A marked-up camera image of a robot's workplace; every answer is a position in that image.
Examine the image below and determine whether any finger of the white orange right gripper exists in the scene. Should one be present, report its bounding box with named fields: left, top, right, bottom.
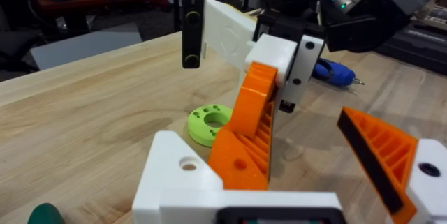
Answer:
left=226, top=33, right=298, bottom=140

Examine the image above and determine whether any white orange left gripper right finger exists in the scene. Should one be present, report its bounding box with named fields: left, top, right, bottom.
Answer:
left=337, top=107, right=447, bottom=224

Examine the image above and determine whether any bare white left gripper left finger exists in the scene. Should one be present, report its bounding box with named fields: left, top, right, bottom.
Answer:
left=131, top=130, right=224, bottom=224

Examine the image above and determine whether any orange ribbed wedge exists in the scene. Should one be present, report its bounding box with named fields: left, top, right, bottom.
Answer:
left=207, top=101, right=275, bottom=191

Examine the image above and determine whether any blue electric screwdriver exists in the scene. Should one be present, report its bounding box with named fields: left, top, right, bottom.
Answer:
left=312, top=58, right=365, bottom=88

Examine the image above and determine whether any dark green toy vegetable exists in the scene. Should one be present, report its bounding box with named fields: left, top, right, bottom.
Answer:
left=27, top=202, right=66, bottom=224

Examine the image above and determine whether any green disc with holes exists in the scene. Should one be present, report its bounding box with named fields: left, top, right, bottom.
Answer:
left=187, top=104, right=233, bottom=147

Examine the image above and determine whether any black case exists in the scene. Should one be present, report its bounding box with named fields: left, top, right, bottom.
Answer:
left=374, top=20, right=447, bottom=75

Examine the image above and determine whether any grey flat board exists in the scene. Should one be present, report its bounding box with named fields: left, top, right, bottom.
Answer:
left=30, top=22, right=142, bottom=71

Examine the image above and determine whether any dark wooden side table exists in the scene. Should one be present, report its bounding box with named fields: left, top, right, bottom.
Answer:
left=33, top=0, right=169, bottom=33

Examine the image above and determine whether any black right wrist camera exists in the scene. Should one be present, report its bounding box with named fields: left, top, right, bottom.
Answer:
left=181, top=0, right=205, bottom=70

